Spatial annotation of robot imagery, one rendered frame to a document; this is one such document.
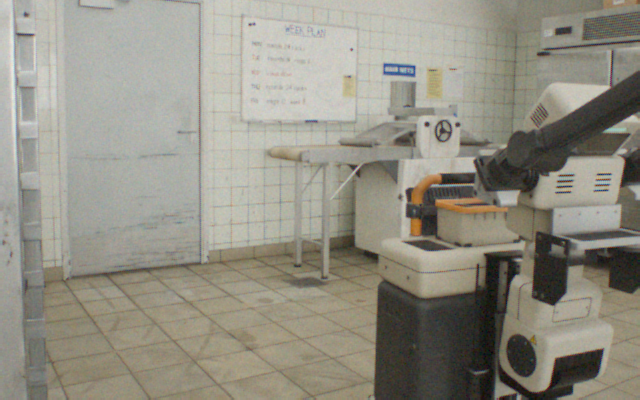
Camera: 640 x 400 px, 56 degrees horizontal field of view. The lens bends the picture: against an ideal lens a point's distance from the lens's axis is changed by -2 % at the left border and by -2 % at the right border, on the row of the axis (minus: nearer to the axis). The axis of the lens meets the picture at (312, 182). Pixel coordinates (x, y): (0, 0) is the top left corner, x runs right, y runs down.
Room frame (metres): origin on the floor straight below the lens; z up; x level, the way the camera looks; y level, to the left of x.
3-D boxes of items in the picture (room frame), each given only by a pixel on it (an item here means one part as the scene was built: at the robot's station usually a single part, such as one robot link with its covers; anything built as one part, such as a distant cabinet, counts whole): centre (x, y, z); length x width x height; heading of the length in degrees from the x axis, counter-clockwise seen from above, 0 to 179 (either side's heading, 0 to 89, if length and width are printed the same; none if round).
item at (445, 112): (5.06, -0.86, 1.23); 0.58 x 0.19 x 0.07; 32
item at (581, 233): (1.40, -0.65, 0.86); 0.28 x 0.16 x 0.22; 114
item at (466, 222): (1.77, -0.49, 0.87); 0.23 x 0.15 x 0.11; 114
